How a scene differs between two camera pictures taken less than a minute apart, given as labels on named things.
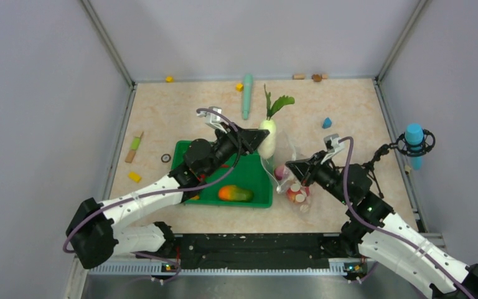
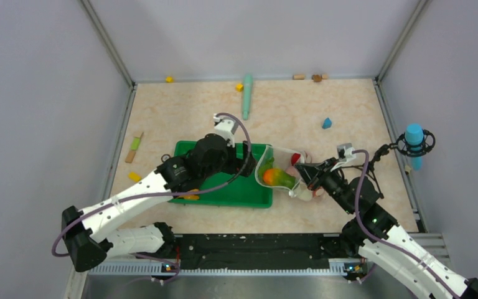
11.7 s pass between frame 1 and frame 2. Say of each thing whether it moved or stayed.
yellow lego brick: stayed
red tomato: moved
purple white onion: moved
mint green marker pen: stayed
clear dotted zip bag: moved
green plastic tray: stayed
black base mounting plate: stayed
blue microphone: stayed
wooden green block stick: stayed
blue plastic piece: stayed
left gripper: moved
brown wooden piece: stayed
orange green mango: moved
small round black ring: stayed
